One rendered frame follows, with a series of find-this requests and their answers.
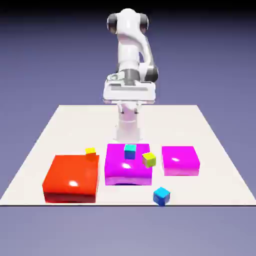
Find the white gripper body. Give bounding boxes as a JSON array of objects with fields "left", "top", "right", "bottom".
[{"left": 102, "top": 79, "right": 157, "bottom": 105}]

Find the small teal cube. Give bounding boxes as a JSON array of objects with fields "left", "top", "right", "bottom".
[{"left": 123, "top": 143, "right": 138, "bottom": 160}]

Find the small yellow-green cube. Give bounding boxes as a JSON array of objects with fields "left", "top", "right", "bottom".
[{"left": 141, "top": 152, "right": 157, "bottom": 169}]

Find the small blue cube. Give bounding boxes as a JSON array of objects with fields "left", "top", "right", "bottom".
[{"left": 153, "top": 186, "right": 171, "bottom": 207}]

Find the large magenta box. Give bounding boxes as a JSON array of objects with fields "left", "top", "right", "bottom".
[
  {"left": 161, "top": 145, "right": 201, "bottom": 177},
  {"left": 104, "top": 143, "right": 153, "bottom": 186}
]

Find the large red box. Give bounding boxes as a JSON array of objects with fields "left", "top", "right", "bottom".
[{"left": 42, "top": 154, "right": 100, "bottom": 204}]

